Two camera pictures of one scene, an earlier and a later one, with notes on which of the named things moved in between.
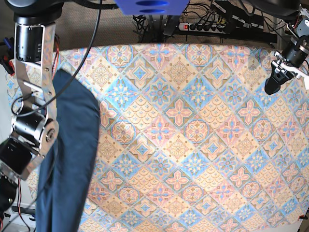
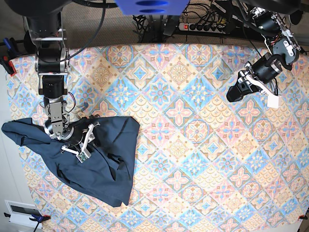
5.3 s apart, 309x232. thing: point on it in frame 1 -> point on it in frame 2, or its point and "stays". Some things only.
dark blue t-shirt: [62, 185] -> [107, 174]
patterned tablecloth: [189, 139] stays
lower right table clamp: [304, 217] stays
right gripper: [295, 57] -> [267, 69]
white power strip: [202, 27] stays
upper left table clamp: [7, 55] stays
